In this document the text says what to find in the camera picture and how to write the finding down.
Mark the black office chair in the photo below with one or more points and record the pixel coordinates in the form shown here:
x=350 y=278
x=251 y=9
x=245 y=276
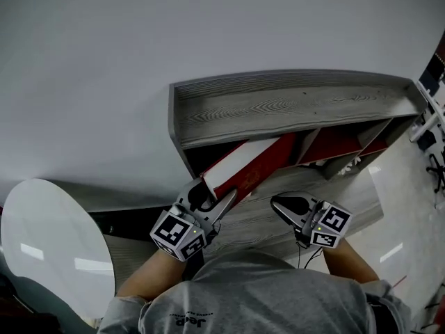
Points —
x=438 y=170

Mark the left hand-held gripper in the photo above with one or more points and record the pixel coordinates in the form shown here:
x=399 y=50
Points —
x=174 y=231

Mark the white office table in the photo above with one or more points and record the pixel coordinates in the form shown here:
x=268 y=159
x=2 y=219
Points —
x=426 y=125

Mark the white flowers in white pot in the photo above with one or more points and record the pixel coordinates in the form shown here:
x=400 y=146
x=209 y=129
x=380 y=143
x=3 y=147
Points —
x=349 y=167

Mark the grey wooden shelf unit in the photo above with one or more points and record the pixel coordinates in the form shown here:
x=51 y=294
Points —
x=278 y=113

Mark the person's grey sweatshirt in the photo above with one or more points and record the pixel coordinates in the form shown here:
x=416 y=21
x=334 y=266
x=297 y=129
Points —
x=260 y=298

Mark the white round table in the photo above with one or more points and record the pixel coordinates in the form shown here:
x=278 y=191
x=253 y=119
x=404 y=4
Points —
x=52 y=242

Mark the framed deer picture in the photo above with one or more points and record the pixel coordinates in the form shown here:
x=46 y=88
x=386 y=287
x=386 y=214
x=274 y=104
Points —
x=313 y=164

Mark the red book with gold ornament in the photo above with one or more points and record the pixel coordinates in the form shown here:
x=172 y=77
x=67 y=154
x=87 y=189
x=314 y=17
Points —
x=257 y=172

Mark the black door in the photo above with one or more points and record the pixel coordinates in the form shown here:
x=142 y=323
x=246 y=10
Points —
x=432 y=71

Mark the person's left forearm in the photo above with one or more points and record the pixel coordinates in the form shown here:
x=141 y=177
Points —
x=153 y=273

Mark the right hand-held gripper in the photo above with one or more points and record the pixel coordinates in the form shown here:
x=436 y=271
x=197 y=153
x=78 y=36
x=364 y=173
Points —
x=333 y=221

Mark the person's right forearm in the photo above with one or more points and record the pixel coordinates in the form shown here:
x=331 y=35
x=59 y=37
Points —
x=351 y=259

